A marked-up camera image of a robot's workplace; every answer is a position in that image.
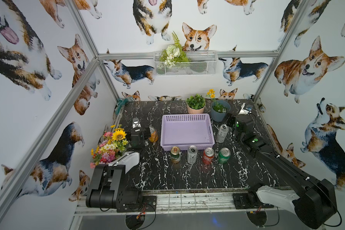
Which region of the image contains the white flower fern bouquet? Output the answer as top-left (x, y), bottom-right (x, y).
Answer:
top-left (159, 31), bottom-right (191, 68)

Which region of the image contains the green and red can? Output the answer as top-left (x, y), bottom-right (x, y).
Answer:
top-left (170, 146), bottom-right (181, 163)

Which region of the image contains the white wire wall basket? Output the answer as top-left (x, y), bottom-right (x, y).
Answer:
top-left (153, 51), bottom-right (218, 76)

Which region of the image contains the green plant in pink pot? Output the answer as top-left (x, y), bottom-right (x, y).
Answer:
top-left (186, 94), bottom-right (206, 114)

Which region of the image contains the sunflower bouquet with white fence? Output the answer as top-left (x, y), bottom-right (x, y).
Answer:
top-left (90, 125), bottom-right (129, 169)

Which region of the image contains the green soda can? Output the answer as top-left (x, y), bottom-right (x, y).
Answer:
top-left (218, 148), bottom-right (231, 164)

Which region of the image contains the purple plastic basket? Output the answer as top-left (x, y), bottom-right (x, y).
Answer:
top-left (160, 114), bottom-right (215, 151)

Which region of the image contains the white Monster can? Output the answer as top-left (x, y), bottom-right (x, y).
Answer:
top-left (216, 124), bottom-right (230, 143)

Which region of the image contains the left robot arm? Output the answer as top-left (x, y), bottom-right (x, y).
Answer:
top-left (86, 127), bottom-right (151, 212)

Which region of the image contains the red cola can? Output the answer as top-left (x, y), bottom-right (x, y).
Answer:
top-left (202, 147), bottom-right (215, 165)

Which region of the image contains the yellow flower in blue pot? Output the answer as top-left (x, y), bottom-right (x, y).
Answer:
top-left (207, 89), bottom-right (231, 122)

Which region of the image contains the teal clamp at table corner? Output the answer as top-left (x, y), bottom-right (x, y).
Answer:
top-left (114, 98), bottom-right (131, 116)

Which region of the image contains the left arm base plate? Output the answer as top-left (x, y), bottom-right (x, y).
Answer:
top-left (117, 195), bottom-right (157, 213)

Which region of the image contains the silver grey can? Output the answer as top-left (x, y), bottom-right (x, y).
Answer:
top-left (187, 145), bottom-right (198, 164)

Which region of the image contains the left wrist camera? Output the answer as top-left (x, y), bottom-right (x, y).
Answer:
top-left (132, 118), bottom-right (141, 128)

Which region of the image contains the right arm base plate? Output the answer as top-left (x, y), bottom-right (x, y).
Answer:
top-left (232, 192), bottom-right (274, 209)

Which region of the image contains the aluminium mounting rail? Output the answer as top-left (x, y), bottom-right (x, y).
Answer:
top-left (74, 189), bottom-right (314, 217)

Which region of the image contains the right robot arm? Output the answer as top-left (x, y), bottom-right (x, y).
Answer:
top-left (227, 114), bottom-right (339, 230)

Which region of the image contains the orange soda can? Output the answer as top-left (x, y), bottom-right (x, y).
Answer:
top-left (149, 126), bottom-right (158, 143)

